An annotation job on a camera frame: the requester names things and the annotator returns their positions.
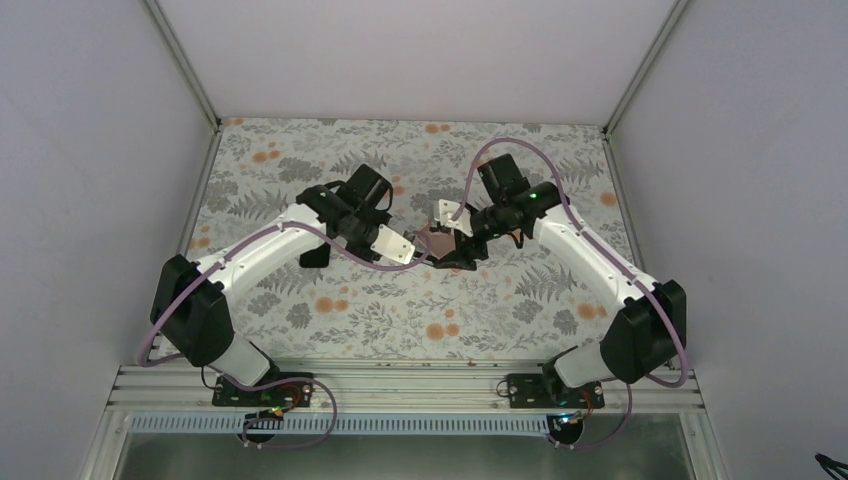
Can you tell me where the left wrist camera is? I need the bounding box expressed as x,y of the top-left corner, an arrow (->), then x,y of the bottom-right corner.
370,224 -> 415,265

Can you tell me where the white slotted cable duct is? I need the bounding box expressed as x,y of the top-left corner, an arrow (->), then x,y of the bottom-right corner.
129,412 -> 551,437

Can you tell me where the pink phone case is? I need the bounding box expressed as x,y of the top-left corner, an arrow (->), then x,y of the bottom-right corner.
415,223 -> 456,259

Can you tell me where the left aluminium corner post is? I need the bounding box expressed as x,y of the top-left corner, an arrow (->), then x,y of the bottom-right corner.
143,0 -> 221,130

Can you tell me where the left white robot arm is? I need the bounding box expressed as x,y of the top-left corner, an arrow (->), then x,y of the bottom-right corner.
150,165 -> 412,387

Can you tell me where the aluminium front rail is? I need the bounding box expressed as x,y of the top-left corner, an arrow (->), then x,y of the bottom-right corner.
107,360 -> 705,414

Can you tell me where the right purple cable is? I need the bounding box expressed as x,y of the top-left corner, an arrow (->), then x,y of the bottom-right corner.
450,137 -> 692,451

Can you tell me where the aluminium corner post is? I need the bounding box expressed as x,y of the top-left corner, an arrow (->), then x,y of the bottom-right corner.
143,0 -> 221,130
603,0 -> 689,138

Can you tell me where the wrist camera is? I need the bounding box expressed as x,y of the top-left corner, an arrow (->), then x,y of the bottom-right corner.
370,224 -> 415,265
430,199 -> 474,237

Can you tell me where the right aluminium corner post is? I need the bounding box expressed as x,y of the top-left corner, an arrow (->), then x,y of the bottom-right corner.
603,0 -> 689,138

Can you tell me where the purple cable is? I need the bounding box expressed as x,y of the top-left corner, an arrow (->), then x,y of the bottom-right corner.
450,137 -> 692,451
136,221 -> 433,450

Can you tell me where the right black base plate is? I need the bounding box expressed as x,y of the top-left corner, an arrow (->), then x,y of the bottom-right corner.
497,373 -> 605,410

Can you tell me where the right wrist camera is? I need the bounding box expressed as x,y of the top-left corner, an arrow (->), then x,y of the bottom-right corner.
430,199 -> 474,237

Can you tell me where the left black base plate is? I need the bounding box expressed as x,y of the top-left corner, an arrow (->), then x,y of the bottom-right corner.
211,372 -> 314,410

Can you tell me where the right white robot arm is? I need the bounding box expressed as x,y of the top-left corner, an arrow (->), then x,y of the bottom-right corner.
431,154 -> 687,399

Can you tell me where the black phone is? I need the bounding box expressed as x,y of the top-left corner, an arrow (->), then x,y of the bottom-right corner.
298,243 -> 332,269

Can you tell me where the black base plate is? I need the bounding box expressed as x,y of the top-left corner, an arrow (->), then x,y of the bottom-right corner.
211,372 -> 314,410
497,373 -> 605,410

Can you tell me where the floral patterned mat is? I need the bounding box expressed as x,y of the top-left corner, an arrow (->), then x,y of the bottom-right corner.
188,118 -> 632,360

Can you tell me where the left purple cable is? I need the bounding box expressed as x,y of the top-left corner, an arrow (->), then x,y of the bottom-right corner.
136,221 -> 433,450

